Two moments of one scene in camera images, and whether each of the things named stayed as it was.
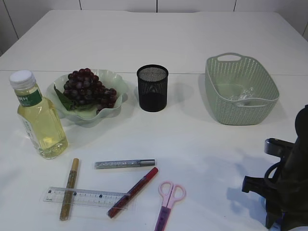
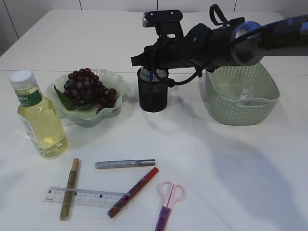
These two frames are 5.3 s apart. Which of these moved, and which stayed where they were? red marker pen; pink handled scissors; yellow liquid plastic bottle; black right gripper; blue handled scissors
Moved: black right gripper; blue handled scissors
Stayed: red marker pen; pink handled scissors; yellow liquid plastic bottle
